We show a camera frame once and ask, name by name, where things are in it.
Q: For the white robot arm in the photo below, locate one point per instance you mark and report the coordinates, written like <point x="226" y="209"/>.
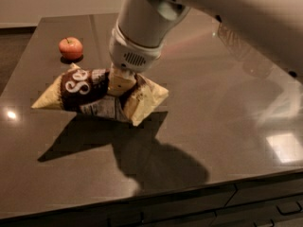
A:
<point x="273" y="27"/>

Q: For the brown chip bag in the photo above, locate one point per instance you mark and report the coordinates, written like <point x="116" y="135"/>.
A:
<point x="85" y="92"/>

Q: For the red apple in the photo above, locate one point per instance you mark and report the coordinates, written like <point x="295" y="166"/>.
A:
<point x="71" y="48"/>

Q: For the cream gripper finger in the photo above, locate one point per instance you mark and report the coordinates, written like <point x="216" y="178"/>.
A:
<point x="120" y="81"/>

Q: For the black drawer handle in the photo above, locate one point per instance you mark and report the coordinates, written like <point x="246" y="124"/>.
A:
<point x="289" y="208"/>

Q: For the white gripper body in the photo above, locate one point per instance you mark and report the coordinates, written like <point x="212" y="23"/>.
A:
<point x="130" y="56"/>

